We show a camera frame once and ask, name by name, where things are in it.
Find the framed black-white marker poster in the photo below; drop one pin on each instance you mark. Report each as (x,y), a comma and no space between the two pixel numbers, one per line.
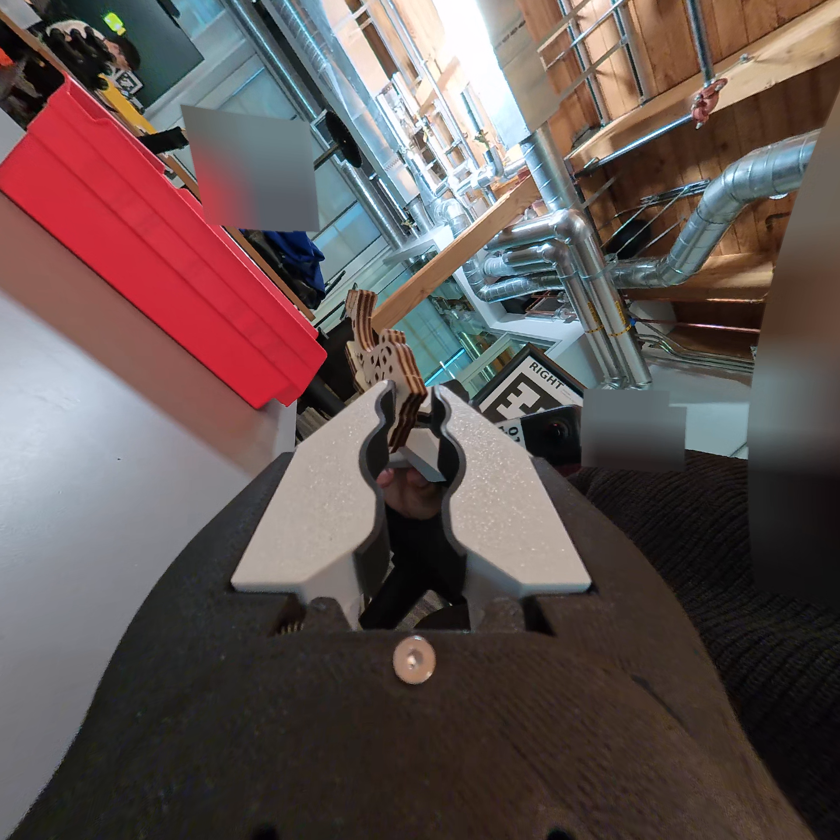
(525,387)

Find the silver ventilation duct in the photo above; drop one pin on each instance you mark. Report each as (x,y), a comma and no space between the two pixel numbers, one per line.
(722,197)

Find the person's right hand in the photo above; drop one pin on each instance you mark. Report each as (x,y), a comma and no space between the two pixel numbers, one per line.
(413,495)

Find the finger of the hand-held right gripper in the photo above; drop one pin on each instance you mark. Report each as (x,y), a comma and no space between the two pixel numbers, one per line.
(430,456)

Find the silver pipe bundle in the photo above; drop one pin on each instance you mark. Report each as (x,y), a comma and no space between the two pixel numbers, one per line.
(525,256)

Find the wooden beam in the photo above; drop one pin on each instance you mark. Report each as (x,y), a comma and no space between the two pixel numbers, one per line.
(459,249)

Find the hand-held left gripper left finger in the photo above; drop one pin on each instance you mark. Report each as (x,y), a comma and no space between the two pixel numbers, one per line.
(315,518)

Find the red pipe clamp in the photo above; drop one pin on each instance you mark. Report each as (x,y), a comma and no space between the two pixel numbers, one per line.
(707,102)

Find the wooden puzzle model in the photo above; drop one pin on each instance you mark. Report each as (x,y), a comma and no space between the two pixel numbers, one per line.
(380,358)

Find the silver vertical pipe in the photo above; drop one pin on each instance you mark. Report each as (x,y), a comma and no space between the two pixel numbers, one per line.
(590,275)

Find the red plastic bin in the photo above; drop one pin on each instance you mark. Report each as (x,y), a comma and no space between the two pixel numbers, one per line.
(164,243)

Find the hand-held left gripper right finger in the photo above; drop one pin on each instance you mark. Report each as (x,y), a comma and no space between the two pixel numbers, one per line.
(512,525)

